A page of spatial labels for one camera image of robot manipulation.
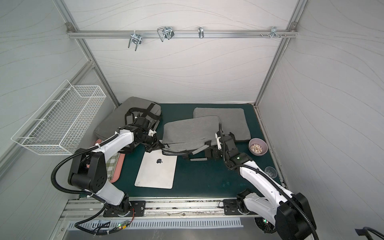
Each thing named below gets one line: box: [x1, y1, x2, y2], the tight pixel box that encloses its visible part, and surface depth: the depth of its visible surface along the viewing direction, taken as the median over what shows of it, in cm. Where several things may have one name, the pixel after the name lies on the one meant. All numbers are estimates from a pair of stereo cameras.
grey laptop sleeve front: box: [162, 116, 221, 156], surface depth 94 cm
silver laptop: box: [134, 149, 178, 189], surface depth 86 cm
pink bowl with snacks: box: [248, 138, 268, 157], surface depth 95 cm
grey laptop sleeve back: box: [193, 107, 252, 142], surface depth 112 cm
